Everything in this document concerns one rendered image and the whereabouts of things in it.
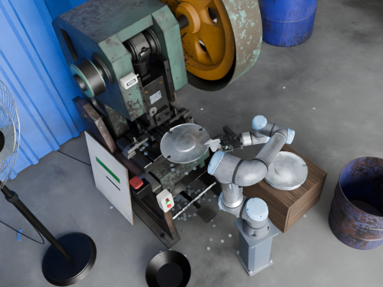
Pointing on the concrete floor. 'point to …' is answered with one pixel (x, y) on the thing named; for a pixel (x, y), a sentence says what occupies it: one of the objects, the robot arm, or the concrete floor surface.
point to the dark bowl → (168, 270)
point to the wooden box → (289, 195)
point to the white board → (110, 176)
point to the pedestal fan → (54, 259)
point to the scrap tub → (359, 204)
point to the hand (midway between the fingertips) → (206, 143)
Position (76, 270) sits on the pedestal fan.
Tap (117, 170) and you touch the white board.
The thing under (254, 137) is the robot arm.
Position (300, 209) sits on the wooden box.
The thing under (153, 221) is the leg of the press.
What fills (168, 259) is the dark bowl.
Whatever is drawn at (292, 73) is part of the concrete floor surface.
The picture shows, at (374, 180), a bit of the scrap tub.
